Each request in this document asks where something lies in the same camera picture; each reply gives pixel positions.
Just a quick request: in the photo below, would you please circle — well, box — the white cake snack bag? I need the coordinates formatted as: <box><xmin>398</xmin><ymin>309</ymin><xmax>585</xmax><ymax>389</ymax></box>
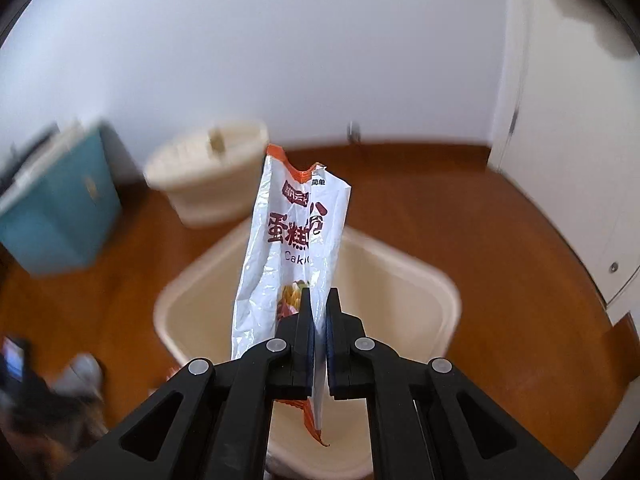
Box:
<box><xmin>231</xmin><ymin>144</ymin><xmax>352</xmax><ymax>442</ymax></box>

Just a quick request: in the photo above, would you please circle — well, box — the cream plastic trash bin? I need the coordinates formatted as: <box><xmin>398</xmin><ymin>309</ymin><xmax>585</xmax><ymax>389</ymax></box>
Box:
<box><xmin>154</xmin><ymin>222</ymin><xmax>461</xmax><ymax>479</ymax></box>

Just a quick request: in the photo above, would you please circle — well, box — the grey slipper left foot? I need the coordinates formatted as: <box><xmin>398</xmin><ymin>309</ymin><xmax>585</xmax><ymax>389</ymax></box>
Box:
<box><xmin>49</xmin><ymin>353</ymin><xmax>103</xmax><ymax>401</ymax></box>

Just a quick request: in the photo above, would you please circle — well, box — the cream lidded foot basin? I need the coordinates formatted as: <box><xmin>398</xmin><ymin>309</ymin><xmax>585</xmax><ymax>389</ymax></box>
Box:
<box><xmin>143</xmin><ymin>119</ymin><xmax>269</xmax><ymax>229</ymax></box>

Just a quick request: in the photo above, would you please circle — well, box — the teal storage box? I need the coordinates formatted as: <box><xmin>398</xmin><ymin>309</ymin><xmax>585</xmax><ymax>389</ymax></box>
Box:
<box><xmin>1</xmin><ymin>124</ymin><xmax>122</xmax><ymax>276</ymax></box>

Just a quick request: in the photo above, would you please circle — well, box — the white door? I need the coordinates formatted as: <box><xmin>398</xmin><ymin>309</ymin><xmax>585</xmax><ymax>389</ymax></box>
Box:
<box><xmin>491</xmin><ymin>0</ymin><xmax>639</xmax><ymax>306</ymax></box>

